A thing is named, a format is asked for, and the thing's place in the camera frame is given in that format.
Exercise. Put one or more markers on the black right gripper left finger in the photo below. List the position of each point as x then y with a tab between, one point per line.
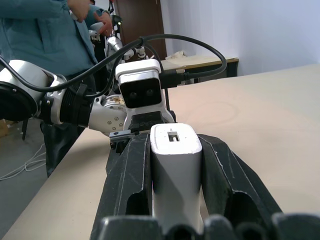
120	180

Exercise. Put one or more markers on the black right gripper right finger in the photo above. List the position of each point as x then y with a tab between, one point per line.
225	175

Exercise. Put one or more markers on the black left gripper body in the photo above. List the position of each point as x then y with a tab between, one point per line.
146	118

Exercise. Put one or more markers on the white charger block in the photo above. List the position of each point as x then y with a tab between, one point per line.
175	170

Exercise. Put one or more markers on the person's left hand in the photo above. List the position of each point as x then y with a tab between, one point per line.
105	22

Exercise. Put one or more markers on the person's right hand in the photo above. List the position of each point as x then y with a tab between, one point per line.
78	8

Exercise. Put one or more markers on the crumpled white cloth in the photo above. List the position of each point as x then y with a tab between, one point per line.
176	54

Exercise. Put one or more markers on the wooden table with black legs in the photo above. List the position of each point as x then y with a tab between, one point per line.
200	61

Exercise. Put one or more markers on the silver background robot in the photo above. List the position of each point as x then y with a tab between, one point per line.
113	45

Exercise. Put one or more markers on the brown wooden door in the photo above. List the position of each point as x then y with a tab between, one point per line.
142	22

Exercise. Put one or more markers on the grey handheld controller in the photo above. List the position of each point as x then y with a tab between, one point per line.
96	27

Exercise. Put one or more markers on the person in blue shirt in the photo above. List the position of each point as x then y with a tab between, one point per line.
37	32

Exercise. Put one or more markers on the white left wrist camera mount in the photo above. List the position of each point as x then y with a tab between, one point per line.
140	72

